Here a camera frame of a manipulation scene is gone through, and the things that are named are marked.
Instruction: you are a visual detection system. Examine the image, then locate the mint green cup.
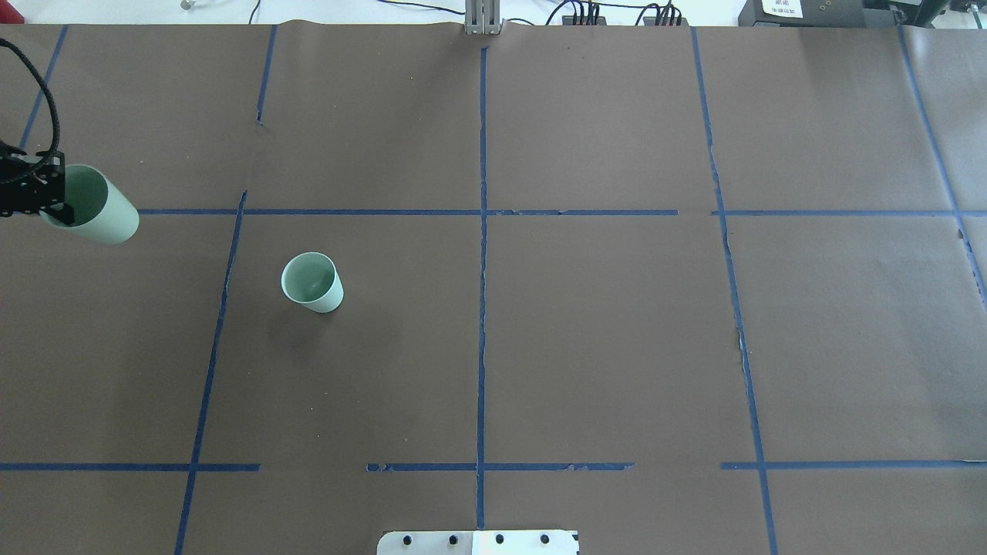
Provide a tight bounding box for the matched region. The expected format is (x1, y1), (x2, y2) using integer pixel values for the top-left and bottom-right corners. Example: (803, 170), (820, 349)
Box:
(39, 164), (139, 244)
(281, 251), (345, 314)

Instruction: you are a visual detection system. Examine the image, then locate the brown paper table cover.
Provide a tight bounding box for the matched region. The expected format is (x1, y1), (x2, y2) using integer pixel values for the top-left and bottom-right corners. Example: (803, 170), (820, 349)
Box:
(2, 22), (985, 554)

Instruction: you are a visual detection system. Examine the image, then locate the far black orange connector box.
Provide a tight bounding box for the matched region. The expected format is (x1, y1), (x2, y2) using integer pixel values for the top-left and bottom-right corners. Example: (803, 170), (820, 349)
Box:
(561, 13), (607, 27)

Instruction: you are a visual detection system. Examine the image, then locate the black orange connector box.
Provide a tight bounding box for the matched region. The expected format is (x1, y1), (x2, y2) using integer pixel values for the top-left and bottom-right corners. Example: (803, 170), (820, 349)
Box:
(561, 13), (607, 27)
(638, 12), (689, 27)

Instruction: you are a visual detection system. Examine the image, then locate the near black orange connector box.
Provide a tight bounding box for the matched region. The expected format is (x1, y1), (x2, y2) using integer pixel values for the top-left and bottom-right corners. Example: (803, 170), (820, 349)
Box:
(638, 12), (689, 27)

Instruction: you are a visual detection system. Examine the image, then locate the black computer box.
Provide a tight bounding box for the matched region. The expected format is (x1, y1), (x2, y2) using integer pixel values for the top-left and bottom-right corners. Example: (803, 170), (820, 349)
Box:
(737, 0), (866, 29)

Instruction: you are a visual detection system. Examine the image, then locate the aluminium frame post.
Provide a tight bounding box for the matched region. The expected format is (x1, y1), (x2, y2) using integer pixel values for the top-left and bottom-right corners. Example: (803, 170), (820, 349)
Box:
(464, 0), (504, 36)

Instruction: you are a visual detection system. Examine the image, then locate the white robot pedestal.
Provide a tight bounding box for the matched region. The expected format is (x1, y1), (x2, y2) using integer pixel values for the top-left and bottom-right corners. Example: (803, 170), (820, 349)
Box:
(376, 530), (581, 554)

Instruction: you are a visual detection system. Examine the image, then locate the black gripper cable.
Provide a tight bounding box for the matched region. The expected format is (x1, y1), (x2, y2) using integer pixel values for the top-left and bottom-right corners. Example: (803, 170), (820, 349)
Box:
(0, 39), (62, 155)

